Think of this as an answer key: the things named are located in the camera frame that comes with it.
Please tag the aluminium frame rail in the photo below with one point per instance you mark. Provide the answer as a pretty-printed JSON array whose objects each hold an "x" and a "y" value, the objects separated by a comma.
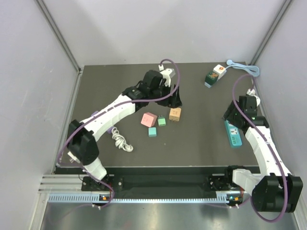
[{"x": 60, "y": 184}]

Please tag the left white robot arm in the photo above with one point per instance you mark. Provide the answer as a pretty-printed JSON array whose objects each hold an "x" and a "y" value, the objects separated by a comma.
[{"x": 83, "y": 136}]

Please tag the slotted cable duct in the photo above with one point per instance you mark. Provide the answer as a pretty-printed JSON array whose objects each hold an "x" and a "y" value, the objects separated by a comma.
[{"x": 220, "y": 198}]

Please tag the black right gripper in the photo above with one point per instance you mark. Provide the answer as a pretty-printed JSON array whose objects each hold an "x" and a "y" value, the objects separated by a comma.
[{"x": 228, "y": 115}]

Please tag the pink charger plug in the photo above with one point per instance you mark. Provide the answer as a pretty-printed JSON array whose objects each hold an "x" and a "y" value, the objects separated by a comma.
[{"x": 148, "y": 119}]

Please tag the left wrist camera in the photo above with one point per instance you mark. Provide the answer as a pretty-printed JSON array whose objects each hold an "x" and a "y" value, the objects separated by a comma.
[{"x": 167, "y": 74}]

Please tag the dark green printed plug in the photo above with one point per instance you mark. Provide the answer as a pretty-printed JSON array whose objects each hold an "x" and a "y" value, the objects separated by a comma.
[{"x": 211, "y": 78}]

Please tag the green charger plug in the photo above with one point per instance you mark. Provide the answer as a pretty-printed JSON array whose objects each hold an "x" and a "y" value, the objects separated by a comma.
[{"x": 161, "y": 121}]

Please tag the purple power strip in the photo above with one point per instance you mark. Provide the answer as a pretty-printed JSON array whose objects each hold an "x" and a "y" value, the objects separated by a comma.
[{"x": 109, "y": 131}]

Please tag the teal power strip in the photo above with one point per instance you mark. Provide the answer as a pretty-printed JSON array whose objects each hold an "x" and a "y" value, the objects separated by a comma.
[{"x": 233, "y": 135}]

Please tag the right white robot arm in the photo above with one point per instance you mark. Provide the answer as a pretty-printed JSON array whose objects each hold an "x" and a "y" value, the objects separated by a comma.
[{"x": 275, "y": 189}]

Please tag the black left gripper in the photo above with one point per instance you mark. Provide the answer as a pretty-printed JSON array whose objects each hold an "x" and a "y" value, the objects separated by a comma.
[{"x": 172, "y": 101}]

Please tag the white tiger cube plug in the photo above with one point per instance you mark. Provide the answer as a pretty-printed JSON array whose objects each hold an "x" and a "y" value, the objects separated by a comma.
[{"x": 219, "y": 70}]

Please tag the white cube socket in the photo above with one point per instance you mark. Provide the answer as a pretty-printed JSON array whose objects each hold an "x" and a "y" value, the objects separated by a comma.
[{"x": 72, "y": 157}]

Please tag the white light-blue power strip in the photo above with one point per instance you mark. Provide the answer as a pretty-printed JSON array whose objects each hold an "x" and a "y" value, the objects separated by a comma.
[{"x": 213, "y": 76}]

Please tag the orange wooden cube plug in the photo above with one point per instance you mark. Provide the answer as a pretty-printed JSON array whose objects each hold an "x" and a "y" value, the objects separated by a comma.
[{"x": 174, "y": 114}]

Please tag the teal charger plug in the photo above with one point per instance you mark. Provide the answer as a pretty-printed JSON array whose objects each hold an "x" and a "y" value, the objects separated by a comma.
[{"x": 152, "y": 132}]

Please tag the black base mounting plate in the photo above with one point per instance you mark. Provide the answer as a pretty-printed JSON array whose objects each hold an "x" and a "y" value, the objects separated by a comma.
[{"x": 202, "y": 182}]

